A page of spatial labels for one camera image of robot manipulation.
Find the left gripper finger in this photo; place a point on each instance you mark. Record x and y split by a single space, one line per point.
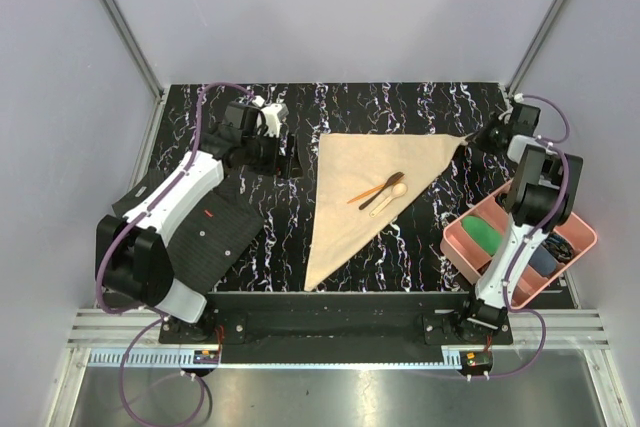
290 167
292 147

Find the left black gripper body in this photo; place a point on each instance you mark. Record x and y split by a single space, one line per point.
262 153

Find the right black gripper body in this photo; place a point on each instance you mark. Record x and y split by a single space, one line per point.
490 132

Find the beige cloth napkin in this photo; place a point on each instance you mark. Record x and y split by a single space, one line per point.
363 183

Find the beige wooden spoon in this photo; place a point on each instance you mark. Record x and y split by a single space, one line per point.
398 190

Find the orange plastic knife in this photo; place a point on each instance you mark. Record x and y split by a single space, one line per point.
366 194

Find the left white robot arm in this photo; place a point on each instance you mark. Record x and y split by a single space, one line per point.
196 174

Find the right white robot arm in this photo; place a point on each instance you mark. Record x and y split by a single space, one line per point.
540 198

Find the teal patterned sock roll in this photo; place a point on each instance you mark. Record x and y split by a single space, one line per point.
559 247

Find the green rolled sock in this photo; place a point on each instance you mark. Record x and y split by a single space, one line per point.
482 233

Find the pink divided tray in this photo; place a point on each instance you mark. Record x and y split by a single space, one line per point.
471 241

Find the grey rolled sock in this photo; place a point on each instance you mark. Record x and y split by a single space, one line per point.
543 262

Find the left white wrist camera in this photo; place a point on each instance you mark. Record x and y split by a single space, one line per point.
270 117

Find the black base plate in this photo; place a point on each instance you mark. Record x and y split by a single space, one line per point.
333 329

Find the slotted cable duct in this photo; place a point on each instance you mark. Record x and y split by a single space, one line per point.
163 358

